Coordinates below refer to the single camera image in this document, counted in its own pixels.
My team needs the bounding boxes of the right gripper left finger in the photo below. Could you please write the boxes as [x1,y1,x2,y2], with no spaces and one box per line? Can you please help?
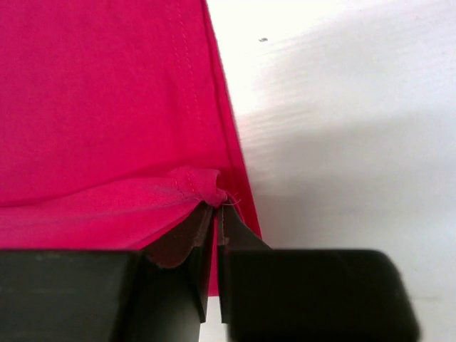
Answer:
[143,203,214,323]

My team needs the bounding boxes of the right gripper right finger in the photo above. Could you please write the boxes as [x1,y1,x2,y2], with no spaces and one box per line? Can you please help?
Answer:
[217,203,271,323]

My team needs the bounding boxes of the magenta t shirt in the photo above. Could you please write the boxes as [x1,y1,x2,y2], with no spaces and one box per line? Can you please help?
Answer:
[0,0,264,299]

